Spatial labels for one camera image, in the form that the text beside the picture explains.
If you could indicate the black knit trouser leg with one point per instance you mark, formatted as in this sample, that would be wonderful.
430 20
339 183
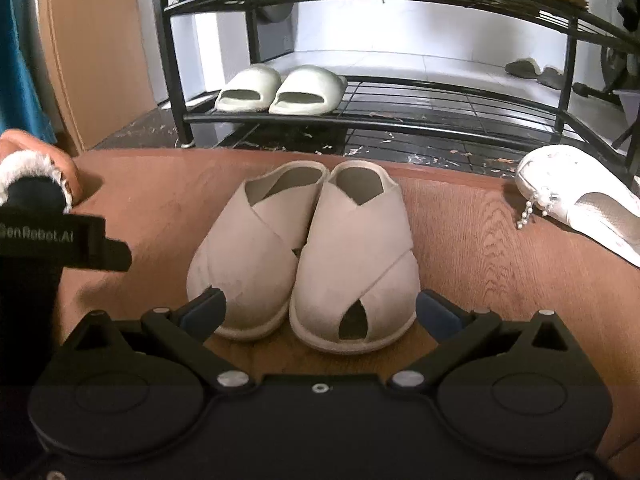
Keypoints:
31 197

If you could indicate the orange fur-lined slipper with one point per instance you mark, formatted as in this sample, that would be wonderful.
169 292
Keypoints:
23 155

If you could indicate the pink cross-strap mule shoe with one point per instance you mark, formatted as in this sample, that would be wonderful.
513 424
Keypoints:
252 249
357 278

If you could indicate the teal curtain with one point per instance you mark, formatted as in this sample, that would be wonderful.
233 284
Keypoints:
20 105

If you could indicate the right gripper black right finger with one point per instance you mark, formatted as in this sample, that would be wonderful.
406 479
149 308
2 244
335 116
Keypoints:
457 333

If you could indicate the black metal shoe rack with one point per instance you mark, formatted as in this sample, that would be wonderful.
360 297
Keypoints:
409 105

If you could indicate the pale green slide slipper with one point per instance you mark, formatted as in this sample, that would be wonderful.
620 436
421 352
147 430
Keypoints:
307 91
250 90

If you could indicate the white floral pearl flat shoe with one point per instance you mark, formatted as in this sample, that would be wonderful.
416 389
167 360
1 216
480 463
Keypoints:
572 187

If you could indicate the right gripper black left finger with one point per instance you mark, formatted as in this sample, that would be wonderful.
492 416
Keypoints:
180 334

